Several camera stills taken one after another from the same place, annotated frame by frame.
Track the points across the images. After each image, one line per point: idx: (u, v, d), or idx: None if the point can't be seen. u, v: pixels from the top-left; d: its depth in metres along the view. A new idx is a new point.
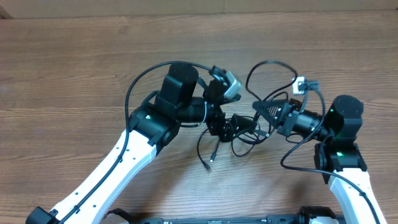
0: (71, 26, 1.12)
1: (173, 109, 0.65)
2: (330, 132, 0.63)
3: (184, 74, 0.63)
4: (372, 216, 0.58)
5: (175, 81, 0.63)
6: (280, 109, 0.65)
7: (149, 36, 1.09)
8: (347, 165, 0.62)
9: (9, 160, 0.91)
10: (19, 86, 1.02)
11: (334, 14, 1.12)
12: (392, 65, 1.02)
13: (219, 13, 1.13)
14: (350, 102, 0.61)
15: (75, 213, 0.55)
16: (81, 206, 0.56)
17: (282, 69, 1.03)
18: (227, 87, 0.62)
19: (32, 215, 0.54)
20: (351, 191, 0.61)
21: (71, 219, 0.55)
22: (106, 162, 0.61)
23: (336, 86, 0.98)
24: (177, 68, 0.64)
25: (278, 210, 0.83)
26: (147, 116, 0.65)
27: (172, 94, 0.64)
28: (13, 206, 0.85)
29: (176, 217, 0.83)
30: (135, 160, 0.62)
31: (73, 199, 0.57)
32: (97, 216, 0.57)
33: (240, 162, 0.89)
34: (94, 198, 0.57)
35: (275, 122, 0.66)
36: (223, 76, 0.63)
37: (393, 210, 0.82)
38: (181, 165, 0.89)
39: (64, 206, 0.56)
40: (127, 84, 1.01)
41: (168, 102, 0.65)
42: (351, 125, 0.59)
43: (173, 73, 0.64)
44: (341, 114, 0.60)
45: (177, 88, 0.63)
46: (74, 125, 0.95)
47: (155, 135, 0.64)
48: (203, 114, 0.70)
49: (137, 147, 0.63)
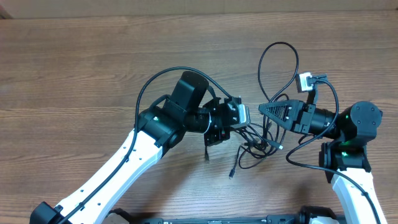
0: (71, 25, 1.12)
1: (181, 114, 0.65)
2: (341, 137, 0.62)
3: (196, 79, 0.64)
4: (373, 215, 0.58)
5: (188, 86, 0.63)
6: (290, 107, 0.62)
7: (149, 36, 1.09)
8: (351, 165, 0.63)
9: (9, 160, 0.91)
10: (19, 86, 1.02)
11: (335, 13, 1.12)
12: (392, 65, 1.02)
13: (219, 13, 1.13)
14: (368, 112, 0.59)
15: (80, 209, 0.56)
16: (86, 203, 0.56)
17: (282, 70, 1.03)
18: (236, 121, 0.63)
19: (37, 211, 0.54)
20: (352, 191, 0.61)
21: (76, 216, 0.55)
22: (112, 161, 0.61)
23: (336, 86, 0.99)
24: (190, 74, 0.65)
25: (278, 210, 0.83)
26: (155, 117, 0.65)
27: (183, 99, 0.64)
28: (13, 206, 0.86)
29: (176, 217, 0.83)
30: (142, 160, 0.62)
31: (78, 196, 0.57)
32: (101, 214, 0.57)
33: (241, 162, 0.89)
34: (99, 195, 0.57)
35: (289, 121, 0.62)
36: (236, 108, 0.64)
37: (393, 210, 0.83)
38: (181, 164, 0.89)
39: (69, 203, 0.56)
40: (127, 84, 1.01)
41: (177, 106, 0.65)
42: (363, 135, 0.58)
43: (186, 78, 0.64)
44: (356, 124, 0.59)
45: (189, 93, 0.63)
46: (75, 125, 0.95)
47: (161, 137, 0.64)
48: (206, 125, 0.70)
49: (145, 147, 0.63)
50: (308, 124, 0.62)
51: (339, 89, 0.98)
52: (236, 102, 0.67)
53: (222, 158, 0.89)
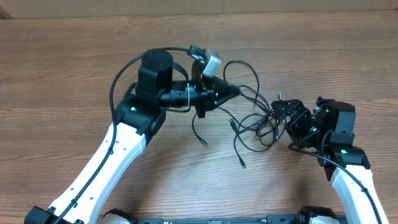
0: (71, 26, 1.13)
1: (154, 99, 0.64)
2: (329, 130, 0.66)
3: (157, 62, 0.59)
4: (372, 209, 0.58)
5: (149, 72, 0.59)
6: (289, 103, 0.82)
7: (149, 36, 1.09)
8: (351, 162, 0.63)
9: (9, 160, 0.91)
10: (19, 86, 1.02)
11: (334, 13, 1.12)
12: (393, 65, 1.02)
13: (219, 13, 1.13)
14: (341, 103, 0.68)
15: (74, 206, 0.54)
16: (79, 200, 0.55)
17: (282, 69, 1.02)
18: (205, 65, 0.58)
19: (28, 217, 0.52)
20: (352, 187, 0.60)
21: (71, 214, 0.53)
22: (97, 155, 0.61)
23: (336, 86, 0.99)
24: (150, 58, 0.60)
25: (278, 210, 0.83)
26: (132, 108, 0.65)
27: (150, 86, 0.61)
28: (13, 206, 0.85)
29: (176, 217, 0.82)
30: (126, 150, 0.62)
31: (69, 194, 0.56)
32: (95, 207, 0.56)
33: (234, 153, 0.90)
34: (90, 190, 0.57)
35: (283, 110, 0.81)
36: (201, 56, 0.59)
37: (394, 210, 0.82)
38: (180, 164, 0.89)
39: (61, 203, 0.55)
40: (127, 84, 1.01)
41: (148, 93, 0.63)
42: (345, 117, 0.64)
43: (147, 64, 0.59)
44: (336, 108, 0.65)
45: (153, 79, 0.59)
46: (75, 125, 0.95)
47: (142, 125, 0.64)
48: (185, 98, 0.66)
49: (127, 137, 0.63)
50: (296, 119, 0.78)
51: (339, 89, 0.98)
52: (199, 50, 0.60)
53: (200, 134, 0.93)
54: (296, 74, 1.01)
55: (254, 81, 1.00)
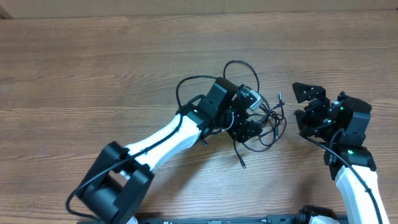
0: (71, 25, 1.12)
1: (214, 111, 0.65)
2: (340, 129, 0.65)
3: (230, 84, 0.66)
4: (374, 210, 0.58)
5: (221, 88, 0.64)
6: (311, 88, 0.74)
7: (149, 36, 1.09)
8: (357, 162, 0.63)
9: (9, 160, 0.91)
10: (19, 86, 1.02)
11: (334, 13, 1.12)
12: (392, 66, 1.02)
13: (219, 13, 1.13)
14: (360, 102, 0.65)
15: (144, 154, 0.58)
16: (150, 151, 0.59)
17: (282, 69, 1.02)
18: (254, 101, 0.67)
19: (108, 149, 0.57)
20: (356, 187, 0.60)
21: (142, 158, 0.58)
22: (165, 129, 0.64)
23: (336, 86, 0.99)
24: (224, 80, 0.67)
25: (277, 210, 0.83)
26: (194, 110, 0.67)
27: (215, 101, 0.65)
28: (13, 206, 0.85)
29: (176, 217, 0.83)
30: (188, 134, 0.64)
31: (143, 144, 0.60)
32: (157, 164, 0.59)
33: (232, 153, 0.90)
34: (158, 149, 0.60)
35: (304, 94, 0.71)
36: (249, 94, 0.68)
37: (394, 210, 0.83)
38: (180, 165, 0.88)
39: (136, 147, 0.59)
40: (127, 84, 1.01)
41: (210, 104, 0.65)
42: (359, 119, 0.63)
43: (221, 82, 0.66)
44: (351, 108, 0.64)
45: (222, 94, 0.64)
46: (75, 126, 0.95)
47: (203, 123, 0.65)
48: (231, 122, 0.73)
49: (191, 125, 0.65)
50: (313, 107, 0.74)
51: (339, 89, 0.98)
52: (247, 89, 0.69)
53: None
54: (296, 74, 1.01)
55: (254, 81, 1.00)
